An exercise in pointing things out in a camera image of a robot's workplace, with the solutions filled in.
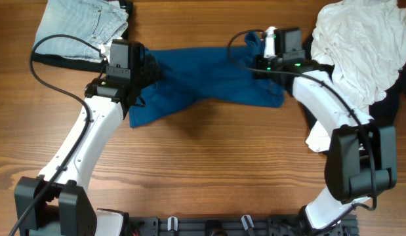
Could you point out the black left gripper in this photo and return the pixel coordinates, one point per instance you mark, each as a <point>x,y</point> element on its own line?
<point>147,77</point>

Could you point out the dark blue t-shirt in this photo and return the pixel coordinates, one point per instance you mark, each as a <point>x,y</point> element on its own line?
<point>195,74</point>

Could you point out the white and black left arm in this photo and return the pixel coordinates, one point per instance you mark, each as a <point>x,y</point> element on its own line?
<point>56,201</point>

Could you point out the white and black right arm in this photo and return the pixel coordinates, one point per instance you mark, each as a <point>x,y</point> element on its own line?
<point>361,155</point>

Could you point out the folded black garment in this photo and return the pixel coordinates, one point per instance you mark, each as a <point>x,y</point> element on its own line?
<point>74,64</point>

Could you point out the folded light blue jeans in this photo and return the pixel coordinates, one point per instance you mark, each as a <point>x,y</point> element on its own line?
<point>81,29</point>

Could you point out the crumpled white shirt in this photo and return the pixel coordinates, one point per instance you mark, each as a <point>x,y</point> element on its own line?
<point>365,44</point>

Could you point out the crumpled black garment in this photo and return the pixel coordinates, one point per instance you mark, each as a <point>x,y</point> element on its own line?
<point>384,111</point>

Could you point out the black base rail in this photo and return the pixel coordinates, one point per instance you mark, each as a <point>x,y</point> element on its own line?
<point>268,226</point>

